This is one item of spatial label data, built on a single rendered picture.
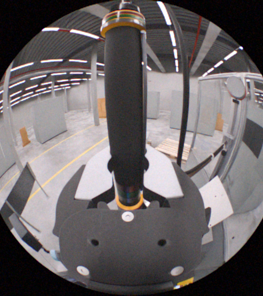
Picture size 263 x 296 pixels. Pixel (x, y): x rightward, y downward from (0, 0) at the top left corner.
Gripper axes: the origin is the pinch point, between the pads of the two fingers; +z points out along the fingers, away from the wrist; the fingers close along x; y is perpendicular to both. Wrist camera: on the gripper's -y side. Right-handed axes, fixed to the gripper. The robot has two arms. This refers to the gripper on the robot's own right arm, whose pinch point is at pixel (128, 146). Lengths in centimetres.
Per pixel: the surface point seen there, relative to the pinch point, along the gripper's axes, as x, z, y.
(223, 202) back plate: 42, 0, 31
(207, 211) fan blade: 25.3, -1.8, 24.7
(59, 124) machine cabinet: -414, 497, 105
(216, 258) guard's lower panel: 64, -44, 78
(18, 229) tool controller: -69, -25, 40
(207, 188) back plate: 41, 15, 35
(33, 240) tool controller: -62, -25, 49
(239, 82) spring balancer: 63, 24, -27
